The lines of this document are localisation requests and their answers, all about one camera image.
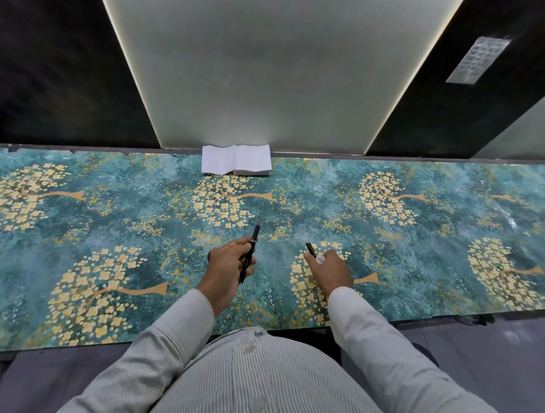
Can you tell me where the person's right hand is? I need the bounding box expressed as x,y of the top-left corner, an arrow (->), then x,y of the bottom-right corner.
304,249 -> 354,297

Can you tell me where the open white notebook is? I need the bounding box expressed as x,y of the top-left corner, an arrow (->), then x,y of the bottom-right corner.
201,145 -> 273,177

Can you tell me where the person's right forearm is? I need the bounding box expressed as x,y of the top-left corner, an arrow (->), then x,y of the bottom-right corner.
327,286 -> 499,413

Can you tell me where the black pen with red tip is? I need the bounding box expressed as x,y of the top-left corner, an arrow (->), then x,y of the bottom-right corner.
238,221 -> 261,284

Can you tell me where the teal floral tablecloth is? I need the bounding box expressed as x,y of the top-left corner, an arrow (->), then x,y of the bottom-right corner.
0,144 -> 545,353

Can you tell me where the person's left hand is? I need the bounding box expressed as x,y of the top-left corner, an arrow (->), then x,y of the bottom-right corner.
197,237 -> 259,318

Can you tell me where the striped white shirt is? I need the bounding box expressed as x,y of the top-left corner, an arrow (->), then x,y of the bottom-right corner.
158,327 -> 375,413

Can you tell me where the person's left forearm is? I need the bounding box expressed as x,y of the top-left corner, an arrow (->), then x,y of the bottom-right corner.
57,288 -> 216,413

